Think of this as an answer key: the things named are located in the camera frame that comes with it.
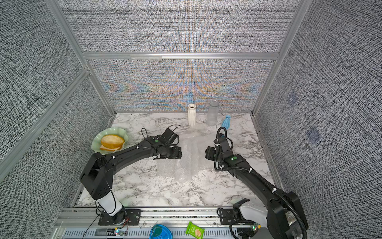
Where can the clear glass vase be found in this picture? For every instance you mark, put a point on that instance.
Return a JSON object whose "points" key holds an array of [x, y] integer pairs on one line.
{"points": [[212, 113]]}

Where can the aluminium front rail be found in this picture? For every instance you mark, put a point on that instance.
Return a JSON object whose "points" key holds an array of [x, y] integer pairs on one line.
{"points": [[82, 223]]}

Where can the bread roll sandwich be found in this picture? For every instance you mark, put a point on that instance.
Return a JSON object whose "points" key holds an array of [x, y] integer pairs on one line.
{"points": [[111, 142]]}

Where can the blue plastic container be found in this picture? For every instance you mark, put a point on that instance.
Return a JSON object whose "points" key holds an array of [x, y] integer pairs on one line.
{"points": [[160, 232]]}

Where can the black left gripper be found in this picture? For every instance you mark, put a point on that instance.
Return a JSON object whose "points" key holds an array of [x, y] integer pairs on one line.
{"points": [[178, 153]]}

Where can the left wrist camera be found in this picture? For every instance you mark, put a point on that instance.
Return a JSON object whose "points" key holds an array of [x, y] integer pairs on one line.
{"points": [[169, 137]]}

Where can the green snack packet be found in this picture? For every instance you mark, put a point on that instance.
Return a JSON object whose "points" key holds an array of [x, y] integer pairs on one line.
{"points": [[195, 231]]}

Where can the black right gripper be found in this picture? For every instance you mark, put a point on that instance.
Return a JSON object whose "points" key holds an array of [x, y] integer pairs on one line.
{"points": [[209, 153]]}

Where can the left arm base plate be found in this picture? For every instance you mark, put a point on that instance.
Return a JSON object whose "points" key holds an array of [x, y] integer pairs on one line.
{"points": [[131, 216]]}

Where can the blue ribbed glass vase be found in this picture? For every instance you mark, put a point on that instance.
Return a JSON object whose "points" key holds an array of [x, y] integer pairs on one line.
{"points": [[226, 122]]}

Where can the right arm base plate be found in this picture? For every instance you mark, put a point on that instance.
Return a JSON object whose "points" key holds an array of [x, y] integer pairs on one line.
{"points": [[228, 215]]}

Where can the white ribbed ceramic vase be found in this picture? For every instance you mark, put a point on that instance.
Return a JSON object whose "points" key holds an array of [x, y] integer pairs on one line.
{"points": [[192, 115]]}

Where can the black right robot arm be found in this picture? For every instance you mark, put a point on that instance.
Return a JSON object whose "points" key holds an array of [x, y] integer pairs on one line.
{"points": [[276, 201]]}

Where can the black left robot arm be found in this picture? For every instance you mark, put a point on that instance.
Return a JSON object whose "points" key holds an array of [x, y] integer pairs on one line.
{"points": [[97, 176]]}

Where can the green scalloped glass plate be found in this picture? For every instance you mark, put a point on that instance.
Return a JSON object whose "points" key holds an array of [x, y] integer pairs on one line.
{"points": [[112, 130]]}

